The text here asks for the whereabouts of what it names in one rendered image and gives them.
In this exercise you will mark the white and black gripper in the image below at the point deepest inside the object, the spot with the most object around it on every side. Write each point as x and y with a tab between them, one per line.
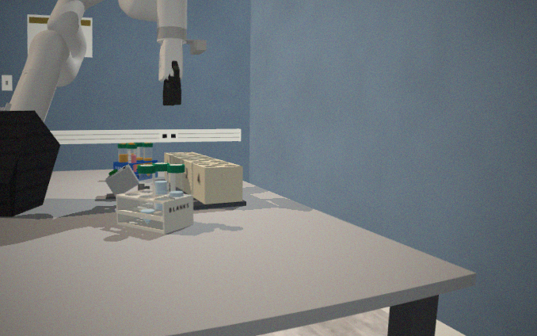
171	56

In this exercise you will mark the clear plastic tube rack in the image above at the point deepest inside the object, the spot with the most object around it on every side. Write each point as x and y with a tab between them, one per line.
177	212

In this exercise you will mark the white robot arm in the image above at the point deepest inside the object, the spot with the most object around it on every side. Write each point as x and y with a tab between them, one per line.
64	42

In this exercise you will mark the clear tube with green cap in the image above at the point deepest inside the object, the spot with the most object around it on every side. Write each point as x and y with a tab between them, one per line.
161	180
146	188
176	179

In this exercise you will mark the blue tube rack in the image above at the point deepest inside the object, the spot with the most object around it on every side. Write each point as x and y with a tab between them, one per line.
119	165

